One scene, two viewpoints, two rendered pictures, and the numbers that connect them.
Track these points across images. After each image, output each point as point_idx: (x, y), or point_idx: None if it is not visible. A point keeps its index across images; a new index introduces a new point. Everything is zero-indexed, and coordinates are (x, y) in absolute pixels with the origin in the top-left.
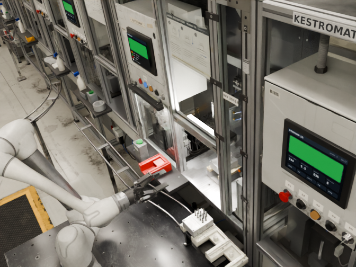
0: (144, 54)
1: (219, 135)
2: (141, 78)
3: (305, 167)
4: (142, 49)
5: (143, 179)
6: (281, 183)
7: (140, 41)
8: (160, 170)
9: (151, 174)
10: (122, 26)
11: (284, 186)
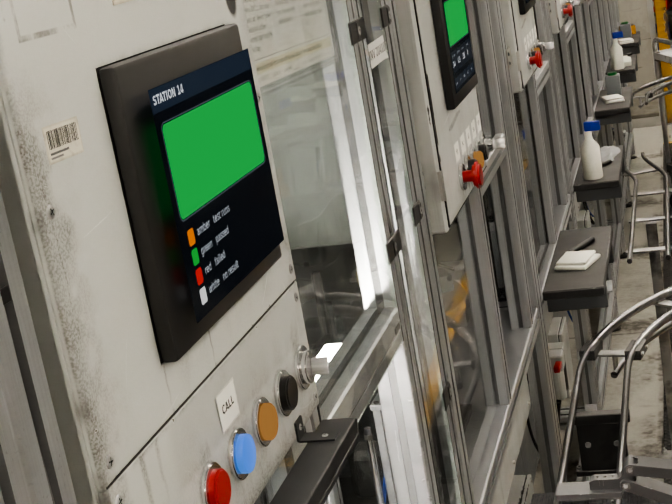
0: (251, 147)
1: (394, 235)
2: (208, 459)
3: (459, 56)
4: (238, 123)
5: (671, 460)
6: (454, 166)
7: (224, 70)
8: (570, 494)
9: (626, 457)
10: (52, 113)
11: (456, 166)
